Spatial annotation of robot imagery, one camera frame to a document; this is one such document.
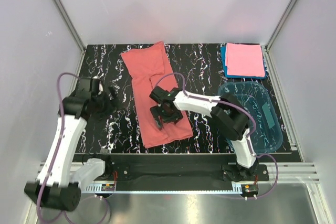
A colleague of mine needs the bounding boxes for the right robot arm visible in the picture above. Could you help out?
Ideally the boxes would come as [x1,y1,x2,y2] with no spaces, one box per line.
[149,86,258,182]

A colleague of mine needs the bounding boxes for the coral red t shirt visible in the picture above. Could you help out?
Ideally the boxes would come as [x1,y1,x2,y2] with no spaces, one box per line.
[121,41,193,148]

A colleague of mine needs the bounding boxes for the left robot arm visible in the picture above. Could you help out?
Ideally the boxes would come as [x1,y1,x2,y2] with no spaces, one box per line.
[24,77,117,211]

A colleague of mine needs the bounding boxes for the teal transparent plastic basket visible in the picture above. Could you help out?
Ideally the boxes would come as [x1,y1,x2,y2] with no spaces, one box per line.
[218,81,283,154]

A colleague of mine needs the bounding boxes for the right aluminium frame post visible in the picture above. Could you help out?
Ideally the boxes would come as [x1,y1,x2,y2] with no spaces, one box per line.
[265,0,316,51]

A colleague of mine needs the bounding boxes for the folded pink t shirt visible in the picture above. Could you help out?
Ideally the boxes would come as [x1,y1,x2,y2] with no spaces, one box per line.
[225,42,265,78]

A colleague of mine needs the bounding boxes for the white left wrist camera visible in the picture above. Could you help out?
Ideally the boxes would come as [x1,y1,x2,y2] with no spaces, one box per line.
[94,76,103,95]

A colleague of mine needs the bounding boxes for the left aluminium frame post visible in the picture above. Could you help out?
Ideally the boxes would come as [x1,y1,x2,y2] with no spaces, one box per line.
[38,0,86,51]

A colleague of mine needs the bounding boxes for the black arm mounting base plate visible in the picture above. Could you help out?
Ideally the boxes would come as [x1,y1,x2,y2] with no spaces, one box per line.
[109,154,269,193]

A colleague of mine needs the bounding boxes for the slotted cable duct rail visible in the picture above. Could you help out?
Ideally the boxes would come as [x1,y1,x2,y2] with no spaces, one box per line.
[82,182,258,196]

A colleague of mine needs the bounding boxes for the folded blue t shirt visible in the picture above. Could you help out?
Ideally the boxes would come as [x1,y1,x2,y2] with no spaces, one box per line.
[219,43,268,80]

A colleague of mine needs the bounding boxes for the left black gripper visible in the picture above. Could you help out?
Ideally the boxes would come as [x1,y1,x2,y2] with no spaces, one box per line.
[92,86,126,123]

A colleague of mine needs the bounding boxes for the aluminium frame post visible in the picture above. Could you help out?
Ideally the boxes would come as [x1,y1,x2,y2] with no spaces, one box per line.
[38,0,86,51]
[265,0,316,51]

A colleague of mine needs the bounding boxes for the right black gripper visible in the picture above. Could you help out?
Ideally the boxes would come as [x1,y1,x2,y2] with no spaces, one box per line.
[150,104,183,131]

